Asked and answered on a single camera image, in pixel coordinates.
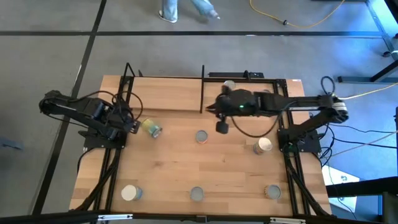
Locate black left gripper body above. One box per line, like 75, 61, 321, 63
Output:
108, 107, 134, 139

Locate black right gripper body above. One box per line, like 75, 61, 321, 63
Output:
216, 86, 259, 118

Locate tall teal yellow-green can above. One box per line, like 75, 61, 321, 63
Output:
141, 117, 163, 139

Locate orange can cream rings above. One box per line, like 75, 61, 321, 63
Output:
190, 186, 205, 202

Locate yellow can dark spots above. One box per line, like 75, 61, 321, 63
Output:
264, 184, 282, 200

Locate wooden shelf black metal legs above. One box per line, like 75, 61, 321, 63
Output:
119, 62, 206, 114

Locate short yellow pink-spotted can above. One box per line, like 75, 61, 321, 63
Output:
195, 129, 209, 144

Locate tall blue can white lid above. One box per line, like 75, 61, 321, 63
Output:
121, 184, 144, 202

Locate silver light strip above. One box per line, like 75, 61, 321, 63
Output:
269, 217, 307, 224
97, 213, 134, 222

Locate person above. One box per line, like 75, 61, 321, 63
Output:
157, 0, 221, 24

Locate black metal stand base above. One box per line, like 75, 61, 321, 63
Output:
337, 60, 398, 84

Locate white printed sheet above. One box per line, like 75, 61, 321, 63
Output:
322, 164, 361, 213

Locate grey metal table leg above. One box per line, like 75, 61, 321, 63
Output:
365, 0, 398, 62

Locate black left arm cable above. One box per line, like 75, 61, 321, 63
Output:
111, 90, 144, 123

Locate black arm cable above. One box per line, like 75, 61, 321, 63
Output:
111, 90, 144, 123
229, 105, 287, 138

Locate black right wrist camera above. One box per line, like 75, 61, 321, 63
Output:
215, 113, 230, 135

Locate black flat bracket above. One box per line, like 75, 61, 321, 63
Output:
207, 70, 265, 79

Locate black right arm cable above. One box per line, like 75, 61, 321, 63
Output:
229, 105, 287, 138

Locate black aluminium rig frame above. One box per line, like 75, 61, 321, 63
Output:
0, 76, 398, 224

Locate black looped cable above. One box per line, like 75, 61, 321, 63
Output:
320, 75, 336, 96

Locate black floor cable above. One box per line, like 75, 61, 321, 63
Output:
328, 123, 398, 134

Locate dark blue floor cable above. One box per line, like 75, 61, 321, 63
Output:
333, 136, 398, 149

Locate grey floor cable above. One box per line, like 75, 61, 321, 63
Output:
328, 131, 398, 159

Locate pale yellow cable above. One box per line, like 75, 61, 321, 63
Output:
338, 82, 398, 101

